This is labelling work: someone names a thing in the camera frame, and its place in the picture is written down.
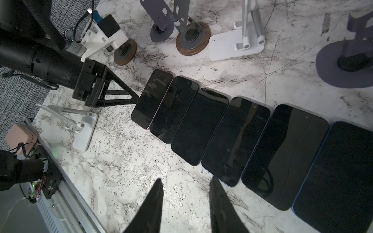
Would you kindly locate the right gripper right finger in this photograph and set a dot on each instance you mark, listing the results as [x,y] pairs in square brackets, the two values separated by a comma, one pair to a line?
[224,218]

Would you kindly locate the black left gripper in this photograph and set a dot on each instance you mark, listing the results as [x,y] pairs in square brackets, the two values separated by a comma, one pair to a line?
[93,86]

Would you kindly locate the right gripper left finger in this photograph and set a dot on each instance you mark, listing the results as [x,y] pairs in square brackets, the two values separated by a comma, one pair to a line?
[148,218]

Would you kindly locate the phone with pink edge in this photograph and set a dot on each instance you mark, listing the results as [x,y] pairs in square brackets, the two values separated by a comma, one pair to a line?
[151,98]

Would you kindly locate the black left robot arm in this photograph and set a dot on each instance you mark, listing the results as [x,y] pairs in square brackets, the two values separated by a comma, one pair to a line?
[31,44]

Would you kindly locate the white flat phone stand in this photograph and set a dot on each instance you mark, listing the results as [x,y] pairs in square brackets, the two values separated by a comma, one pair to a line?
[83,129]

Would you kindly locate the white folding stand back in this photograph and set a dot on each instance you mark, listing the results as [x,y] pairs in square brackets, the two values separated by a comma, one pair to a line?
[247,38]

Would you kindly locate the grey round back stand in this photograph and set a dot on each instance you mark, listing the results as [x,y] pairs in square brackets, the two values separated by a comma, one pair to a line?
[349,63]

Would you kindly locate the pink eraser block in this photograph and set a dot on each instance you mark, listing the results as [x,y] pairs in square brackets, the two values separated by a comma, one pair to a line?
[21,139]

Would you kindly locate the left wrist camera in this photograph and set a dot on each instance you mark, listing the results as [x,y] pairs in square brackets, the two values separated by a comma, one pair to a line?
[100,33]

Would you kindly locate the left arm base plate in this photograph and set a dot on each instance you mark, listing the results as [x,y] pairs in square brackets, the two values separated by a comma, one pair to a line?
[51,178]

